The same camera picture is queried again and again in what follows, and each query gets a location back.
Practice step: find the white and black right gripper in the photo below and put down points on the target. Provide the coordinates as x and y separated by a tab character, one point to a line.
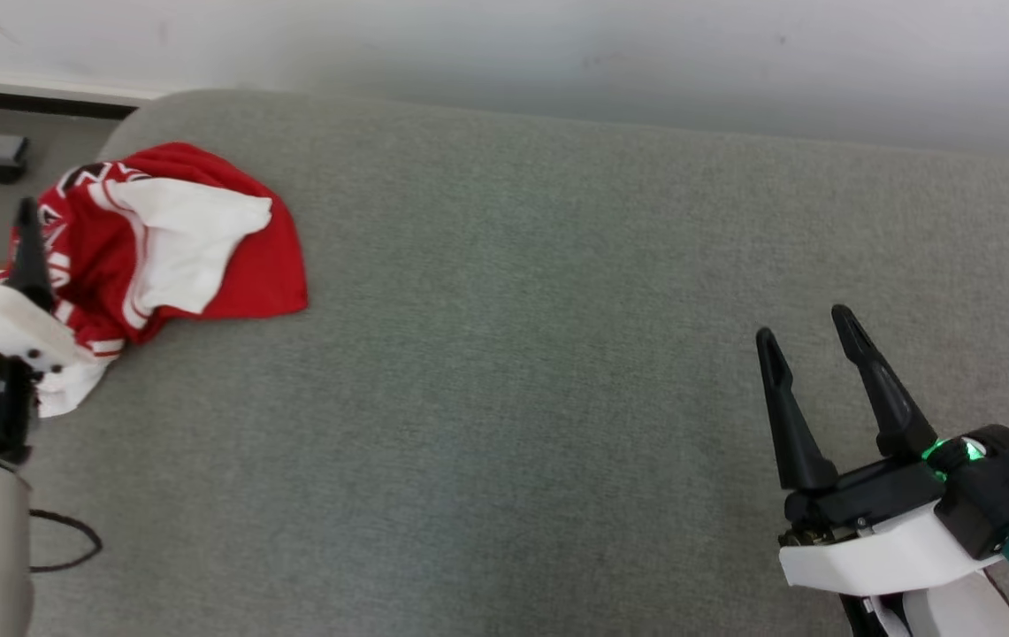
875	553

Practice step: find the red jersey with white sleeves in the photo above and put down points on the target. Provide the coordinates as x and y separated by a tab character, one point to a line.
186	239

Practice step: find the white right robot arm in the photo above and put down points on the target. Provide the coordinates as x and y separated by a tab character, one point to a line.
946	610

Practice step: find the black skirting strip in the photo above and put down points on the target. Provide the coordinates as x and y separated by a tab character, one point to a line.
35	104

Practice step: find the white skirting board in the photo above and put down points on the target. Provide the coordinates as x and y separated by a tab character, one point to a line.
71	88

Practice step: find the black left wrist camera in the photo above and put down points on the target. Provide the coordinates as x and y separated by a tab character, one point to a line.
9	416

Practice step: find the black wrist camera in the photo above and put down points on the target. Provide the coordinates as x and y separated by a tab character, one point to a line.
9	416
999	495

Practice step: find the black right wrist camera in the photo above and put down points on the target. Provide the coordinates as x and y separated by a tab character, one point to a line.
999	495

